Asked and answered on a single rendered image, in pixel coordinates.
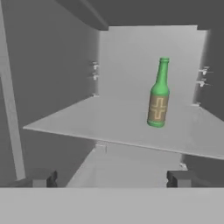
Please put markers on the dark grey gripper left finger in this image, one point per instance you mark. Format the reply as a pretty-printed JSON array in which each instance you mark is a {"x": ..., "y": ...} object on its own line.
[{"x": 43, "y": 178}]

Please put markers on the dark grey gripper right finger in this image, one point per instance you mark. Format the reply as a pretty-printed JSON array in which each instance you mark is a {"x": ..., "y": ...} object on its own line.
[{"x": 180, "y": 178}]

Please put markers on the grey fridge shelf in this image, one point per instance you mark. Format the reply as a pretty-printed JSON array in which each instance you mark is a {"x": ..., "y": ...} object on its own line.
[
  {"x": 116, "y": 122},
  {"x": 122, "y": 172}
]

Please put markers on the green beer bottle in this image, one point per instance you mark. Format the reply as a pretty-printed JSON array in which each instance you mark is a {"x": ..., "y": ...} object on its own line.
[{"x": 159, "y": 96}]

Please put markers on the grey fridge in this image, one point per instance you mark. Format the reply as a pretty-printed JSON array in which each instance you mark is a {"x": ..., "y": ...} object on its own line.
[{"x": 58, "y": 58}]

